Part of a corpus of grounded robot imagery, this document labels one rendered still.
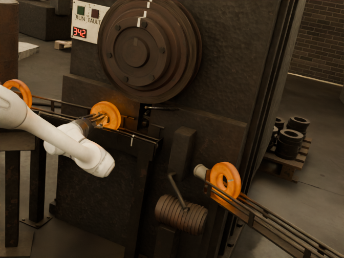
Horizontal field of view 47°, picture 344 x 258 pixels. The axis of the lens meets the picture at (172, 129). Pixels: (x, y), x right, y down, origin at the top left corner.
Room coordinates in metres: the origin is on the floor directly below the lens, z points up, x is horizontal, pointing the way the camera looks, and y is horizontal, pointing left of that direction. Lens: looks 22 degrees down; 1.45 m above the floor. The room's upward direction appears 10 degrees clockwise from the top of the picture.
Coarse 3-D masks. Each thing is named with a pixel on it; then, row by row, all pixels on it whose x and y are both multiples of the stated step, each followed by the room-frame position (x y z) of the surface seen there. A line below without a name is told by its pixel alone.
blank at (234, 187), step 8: (216, 168) 1.44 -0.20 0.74; (224, 168) 1.40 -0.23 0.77; (232, 168) 1.39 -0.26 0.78; (216, 176) 1.43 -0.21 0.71; (232, 176) 1.36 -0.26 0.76; (216, 184) 1.42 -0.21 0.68; (232, 184) 1.35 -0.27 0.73; (240, 184) 1.36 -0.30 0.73; (232, 192) 1.34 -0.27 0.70; (224, 200) 1.37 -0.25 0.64
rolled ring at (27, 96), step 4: (8, 80) 1.96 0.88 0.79; (12, 80) 1.95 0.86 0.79; (16, 80) 1.95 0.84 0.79; (4, 84) 1.96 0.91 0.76; (8, 84) 1.95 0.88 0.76; (12, 84) 1.95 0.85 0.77; (16, 84) 1.94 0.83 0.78; (20, 84) 1.93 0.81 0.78; (24, 84) 1.95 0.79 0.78; (8, 88) 1.96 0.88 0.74; (20, 88) 1.93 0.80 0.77; (24, 88) 1.92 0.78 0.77; (28, 88) 1.95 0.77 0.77; (24, 92) 1.92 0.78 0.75; (28, 92) 1.93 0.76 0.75; (24, 96) 1.92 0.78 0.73; (28, 96) 1.92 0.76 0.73; (24, 100) 1.92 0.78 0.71; (28, 100) 1.91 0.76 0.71; (28, 104) 1.92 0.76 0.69
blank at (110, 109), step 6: (102, 102) 1.77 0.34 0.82; (108, 102) 1.77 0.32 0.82; (96, 108) 1.77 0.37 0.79; (102, 108) 1.76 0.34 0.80; (108, 108) 1.75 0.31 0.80; (114, 108) 1.75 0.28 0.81; (108, 114) 1.75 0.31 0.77; (114, 114) 1.74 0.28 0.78; (114, 120) 1.74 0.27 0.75; (120, 120) 1.76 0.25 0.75; (108, 126) 1.75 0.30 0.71; (114, 126) 1.74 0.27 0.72
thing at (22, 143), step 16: (0, 128) 1.73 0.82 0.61; (0, 144) 1.60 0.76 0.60; (16, 144) 1.62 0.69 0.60; (32, 144) 1.63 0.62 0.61; (16, 160) 1.63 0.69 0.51; (16, 176) 1.63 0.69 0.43; (16, 192) 1.63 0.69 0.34; (16, 208) 1.63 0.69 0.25; (16, 224) 1.63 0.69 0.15; (0, 240) 1.66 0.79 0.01; (16, 240) 1.63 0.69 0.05; (32, 240) 1.70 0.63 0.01; (0, 256) 1.55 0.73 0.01; (16, 256) 1.57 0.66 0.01
